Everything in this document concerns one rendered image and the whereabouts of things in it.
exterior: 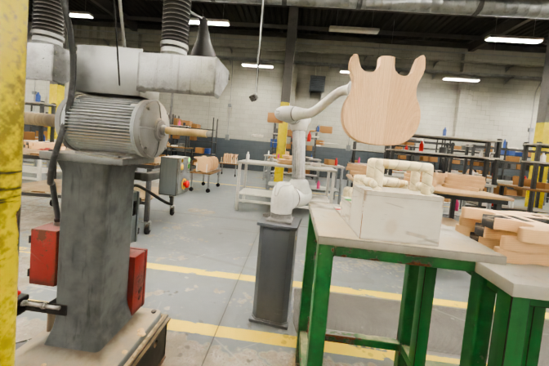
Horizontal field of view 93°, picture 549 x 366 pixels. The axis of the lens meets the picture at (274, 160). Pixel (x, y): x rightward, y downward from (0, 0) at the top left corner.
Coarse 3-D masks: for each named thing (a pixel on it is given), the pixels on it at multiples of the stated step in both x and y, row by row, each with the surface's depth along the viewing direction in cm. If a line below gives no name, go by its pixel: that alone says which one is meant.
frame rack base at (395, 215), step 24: (360, 192) 93; (384, 192) 89; (408, 192) 93; (360, 216) 91; (384, 216) 89; (408, 216) 89; (432, 216) 89; (384, 240) 90; (408, 240) 89; (432, 240) 89
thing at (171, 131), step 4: (168, 128) 112; (172, 128) 112; (176, 128) 112; (180, 128) 112; (184, 128) 112; (188, 128) 113; (168, 132) 112; (172, 132) 112; (176, 132) 112; (180, 132) 112; (184, 132) 112; (188, 132) 112; (192, 132) 111; (196, 132) 111; (200, 132) 111; (204, 132) 111; (200, 136) 112; (204, 136) 112
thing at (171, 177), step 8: (168, 160) 134; (176, 160) 134; (184, 160) 140; (160, 168) 135; (168, 168) 134; (176, 168) 134; (184, 168) 141; (160, 176) 135; (168, 176) 134; (176, 176) 134; (184, 176) 142; (136, 184) 133; (160, 184) 135; (168, 184) 135; (176, 184) 135; (152, 192) 136; (160, 192) 135; (168, 192) 135; (176, 192) 135; (184, 192) 145; (160, 200) 137
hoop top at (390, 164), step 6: (378, 162) 90; (384, 162) 90; (390, 162) 90; (396, 162) 90; (402, 162) 90; (408, 162) 90; (414, 162) 90; (390, 168) 90; (396, 168) 90; (402, 168) 90; (408, 168) 90; (414, 168) 89; (420, 168) 89; (426, 168) 89
